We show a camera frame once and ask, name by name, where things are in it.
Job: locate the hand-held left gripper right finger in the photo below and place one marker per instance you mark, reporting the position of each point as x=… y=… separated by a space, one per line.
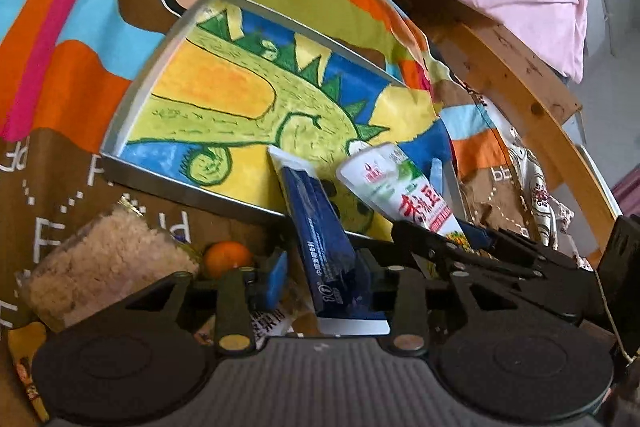
x=410 y=302

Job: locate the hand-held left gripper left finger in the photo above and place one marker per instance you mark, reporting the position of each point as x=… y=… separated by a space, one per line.
x=275 y=282

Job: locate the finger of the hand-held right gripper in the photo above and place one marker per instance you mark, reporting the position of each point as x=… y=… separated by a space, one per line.
x=530 y=249
x=440 y=249

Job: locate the clear mixed nut packet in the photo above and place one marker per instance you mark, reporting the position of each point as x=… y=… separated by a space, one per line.
x=272 y=324

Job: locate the small mandarin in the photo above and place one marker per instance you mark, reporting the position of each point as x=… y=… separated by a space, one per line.
x=225 y=257

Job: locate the dark blue snack packet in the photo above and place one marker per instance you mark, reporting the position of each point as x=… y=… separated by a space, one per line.
x=320 y=232

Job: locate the white green pea pouch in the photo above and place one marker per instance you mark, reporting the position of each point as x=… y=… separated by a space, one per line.
x=400 y=187

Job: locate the clear pack of beige crackers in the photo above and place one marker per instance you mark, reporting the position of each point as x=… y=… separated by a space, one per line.
x=100 y=257

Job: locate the metal tray with dinosaur print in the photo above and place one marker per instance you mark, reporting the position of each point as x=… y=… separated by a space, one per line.
x=225 y=82

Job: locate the gold brown snack packet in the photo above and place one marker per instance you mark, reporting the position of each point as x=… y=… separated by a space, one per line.
x=27 y=357

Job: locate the wooden bed frame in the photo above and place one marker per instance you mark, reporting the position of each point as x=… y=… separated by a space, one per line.
x=525 y=92

